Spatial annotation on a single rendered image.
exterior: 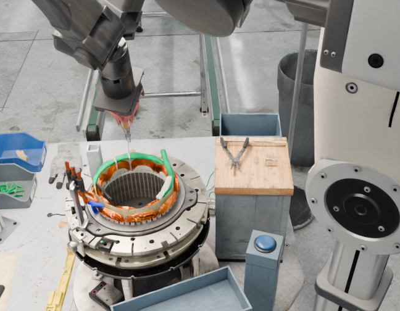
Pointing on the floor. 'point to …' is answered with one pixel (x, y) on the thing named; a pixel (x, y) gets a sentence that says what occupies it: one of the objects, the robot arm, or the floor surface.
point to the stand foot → (299, 209)
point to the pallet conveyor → (207, 92)
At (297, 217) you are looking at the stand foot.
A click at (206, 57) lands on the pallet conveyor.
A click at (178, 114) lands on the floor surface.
